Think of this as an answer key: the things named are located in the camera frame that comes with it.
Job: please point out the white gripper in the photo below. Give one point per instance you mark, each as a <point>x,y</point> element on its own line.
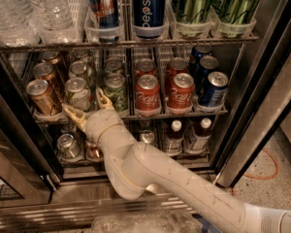
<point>101,122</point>

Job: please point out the white green 7up can front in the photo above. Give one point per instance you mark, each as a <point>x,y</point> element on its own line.
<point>78,94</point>

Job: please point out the white green 7up can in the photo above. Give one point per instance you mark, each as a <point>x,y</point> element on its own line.
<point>83,55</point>
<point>78,94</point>
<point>80,69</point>

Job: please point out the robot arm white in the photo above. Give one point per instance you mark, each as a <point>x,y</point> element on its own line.
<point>132,166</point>

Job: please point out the bottom shelf gold can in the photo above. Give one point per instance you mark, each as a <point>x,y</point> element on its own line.
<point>93,153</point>

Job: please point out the bottom shelf white can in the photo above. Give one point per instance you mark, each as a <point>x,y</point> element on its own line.
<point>68,146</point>

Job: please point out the white green 7up can middle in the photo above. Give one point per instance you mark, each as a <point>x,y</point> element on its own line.
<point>80,69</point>

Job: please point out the gold can front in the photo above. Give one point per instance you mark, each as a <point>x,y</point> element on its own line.
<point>44,97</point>

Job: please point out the white green 7up can back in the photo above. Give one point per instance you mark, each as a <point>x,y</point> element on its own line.
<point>83,55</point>

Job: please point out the red coca-cola can front left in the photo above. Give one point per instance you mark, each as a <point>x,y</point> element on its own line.
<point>147,93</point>

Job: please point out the red coca-cola can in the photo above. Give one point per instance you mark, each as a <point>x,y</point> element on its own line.
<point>175,66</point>
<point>147,93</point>
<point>145,66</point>
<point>181,91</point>

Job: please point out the bottom shelf green can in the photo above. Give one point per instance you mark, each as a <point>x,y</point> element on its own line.
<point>147,136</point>

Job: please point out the gold can middle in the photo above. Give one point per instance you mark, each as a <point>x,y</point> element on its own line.
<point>46,71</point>

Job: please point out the gold can back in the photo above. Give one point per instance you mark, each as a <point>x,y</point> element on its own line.
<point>54,58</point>

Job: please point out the red coca-cola can back left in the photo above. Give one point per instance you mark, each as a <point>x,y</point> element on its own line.
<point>145,66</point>

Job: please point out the red coca-cola can front right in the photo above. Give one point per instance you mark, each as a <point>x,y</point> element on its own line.
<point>181,91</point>

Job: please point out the red coca-cola can back right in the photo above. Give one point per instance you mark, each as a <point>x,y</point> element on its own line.
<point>175,66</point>

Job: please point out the red bull can top shelf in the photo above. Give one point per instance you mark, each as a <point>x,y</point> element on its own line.
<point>103,15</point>

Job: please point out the stainless fridge cabinet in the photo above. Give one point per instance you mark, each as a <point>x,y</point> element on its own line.
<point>58,195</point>

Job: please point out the blue pepsi can back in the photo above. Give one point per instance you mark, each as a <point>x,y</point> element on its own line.
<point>197,53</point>

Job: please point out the blue pepsi can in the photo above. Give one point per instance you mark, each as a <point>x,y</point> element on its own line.
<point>197,53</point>
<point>206,65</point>
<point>214,89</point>

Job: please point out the blue pepsi can front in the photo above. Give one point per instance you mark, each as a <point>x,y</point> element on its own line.
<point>214,89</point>

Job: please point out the tall pepsi can top shelf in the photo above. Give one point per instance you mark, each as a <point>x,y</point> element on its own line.
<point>148,18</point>

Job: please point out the blue pepsi can middle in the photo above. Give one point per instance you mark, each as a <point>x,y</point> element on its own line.
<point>206,65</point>

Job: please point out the green tall can left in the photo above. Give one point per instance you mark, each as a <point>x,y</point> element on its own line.
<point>191,16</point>

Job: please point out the green tall can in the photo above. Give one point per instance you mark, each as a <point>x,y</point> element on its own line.
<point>191,16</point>
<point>235,17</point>

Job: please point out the green tall can right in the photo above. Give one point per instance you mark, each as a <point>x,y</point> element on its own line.
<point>235,17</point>

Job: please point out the fridge door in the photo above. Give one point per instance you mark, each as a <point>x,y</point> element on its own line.
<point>259,96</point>

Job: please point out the brown bottle left white cap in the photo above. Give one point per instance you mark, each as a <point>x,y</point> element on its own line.
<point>173,138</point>

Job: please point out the brown bottle white cap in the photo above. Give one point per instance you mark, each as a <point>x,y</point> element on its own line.
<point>198,136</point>
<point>173,138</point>

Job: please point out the water bottle right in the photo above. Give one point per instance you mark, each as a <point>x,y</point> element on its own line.
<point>54,21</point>

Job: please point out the water bottle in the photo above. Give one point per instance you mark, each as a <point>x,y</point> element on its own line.
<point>15,29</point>
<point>54,21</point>

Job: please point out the brown bottle right white cap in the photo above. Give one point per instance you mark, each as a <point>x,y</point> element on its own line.
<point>198,136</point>

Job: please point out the water bottle left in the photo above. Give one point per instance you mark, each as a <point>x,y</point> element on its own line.
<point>15,29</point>

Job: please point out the clear plastic container bottom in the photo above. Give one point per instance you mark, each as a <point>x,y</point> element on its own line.
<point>148,222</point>

